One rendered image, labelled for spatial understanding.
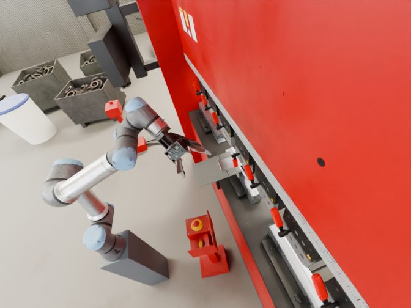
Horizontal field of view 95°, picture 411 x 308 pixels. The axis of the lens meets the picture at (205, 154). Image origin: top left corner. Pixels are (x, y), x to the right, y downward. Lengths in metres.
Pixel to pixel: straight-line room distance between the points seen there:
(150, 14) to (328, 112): 1.39
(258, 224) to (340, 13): 0.98
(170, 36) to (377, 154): 1.48
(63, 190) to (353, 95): 0.88
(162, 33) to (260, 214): 1.36
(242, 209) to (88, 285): 1.75
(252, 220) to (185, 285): 1.08
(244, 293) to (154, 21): 2.15
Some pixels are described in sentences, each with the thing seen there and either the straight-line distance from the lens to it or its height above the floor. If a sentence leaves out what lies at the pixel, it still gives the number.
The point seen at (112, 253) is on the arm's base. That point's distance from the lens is 1.37.
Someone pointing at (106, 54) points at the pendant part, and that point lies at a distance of 1.80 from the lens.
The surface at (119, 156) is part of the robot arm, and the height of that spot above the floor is 1.53.
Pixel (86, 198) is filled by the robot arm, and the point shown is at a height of 1.19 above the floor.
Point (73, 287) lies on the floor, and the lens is 2.54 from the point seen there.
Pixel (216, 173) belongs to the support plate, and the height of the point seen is 1.00.
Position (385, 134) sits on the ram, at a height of 1.74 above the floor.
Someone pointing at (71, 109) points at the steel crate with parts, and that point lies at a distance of 4.15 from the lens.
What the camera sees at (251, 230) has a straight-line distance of 1.12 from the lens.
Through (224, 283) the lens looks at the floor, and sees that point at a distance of 1.96.
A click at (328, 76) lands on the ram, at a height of 1.77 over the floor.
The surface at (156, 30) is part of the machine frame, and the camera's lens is 1.60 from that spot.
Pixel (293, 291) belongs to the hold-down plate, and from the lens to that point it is 1.05.
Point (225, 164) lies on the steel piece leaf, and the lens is 1.18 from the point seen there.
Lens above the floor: 1.93
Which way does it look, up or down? 47 degrees down
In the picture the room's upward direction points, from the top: 16 degrees counter-clockwise
